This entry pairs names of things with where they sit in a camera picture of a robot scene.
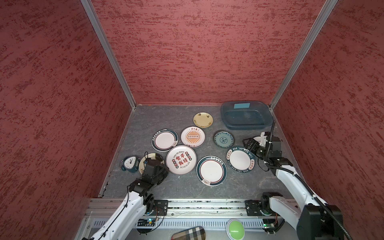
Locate green alarm clock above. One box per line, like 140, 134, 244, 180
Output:
120, 156, 140, 173

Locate right aluminium corner post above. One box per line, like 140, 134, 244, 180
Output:
270, 0, 338, 111

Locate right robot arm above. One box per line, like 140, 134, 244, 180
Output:
243, 135, 352, 240

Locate aluminium corner post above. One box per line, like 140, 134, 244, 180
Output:
81, 0, 137, 110
270, 0, 338, 111

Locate teal patterned small plate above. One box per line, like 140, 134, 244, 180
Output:
214, 131, 235, 149

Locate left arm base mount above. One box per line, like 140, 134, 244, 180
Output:
145, 200, 169, 216

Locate small yellow plate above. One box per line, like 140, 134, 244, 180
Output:
193, 112, 214, 128

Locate cream plate near left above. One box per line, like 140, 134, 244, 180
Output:
139, 153, 165, 175

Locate green rim lettered plate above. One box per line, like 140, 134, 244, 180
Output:
226, 146, 257, 174

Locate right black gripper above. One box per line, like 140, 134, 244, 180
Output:
241, 137, 270, 160

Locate plaid fabric item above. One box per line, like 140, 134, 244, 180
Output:
171, 226, 206, 240

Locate white plate black outline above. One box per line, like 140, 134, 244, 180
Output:
253, 136, 266, 147

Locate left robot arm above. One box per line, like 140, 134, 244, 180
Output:
90, 159, 169, 240

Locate orange sunburst plate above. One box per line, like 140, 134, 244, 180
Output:
181, 126, 206, 148

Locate blue plastic bin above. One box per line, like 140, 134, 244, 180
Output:
221, 101, 274, 130

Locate green round button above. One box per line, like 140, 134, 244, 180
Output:
226, 219, 245, 240

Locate green red rim plate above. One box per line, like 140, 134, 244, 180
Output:
197, 156, 228, 187

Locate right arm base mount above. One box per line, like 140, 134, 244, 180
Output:
245, 200, 271, 217

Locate aluminium front rail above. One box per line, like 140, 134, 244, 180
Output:
74, 197, 301, 240

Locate left aluminium corner post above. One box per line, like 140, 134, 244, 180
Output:
81, 0, 137, 110

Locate white plate red characters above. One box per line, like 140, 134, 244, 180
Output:
166, 145, 197, 175

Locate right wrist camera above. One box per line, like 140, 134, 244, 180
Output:
260, 132, 271, 147

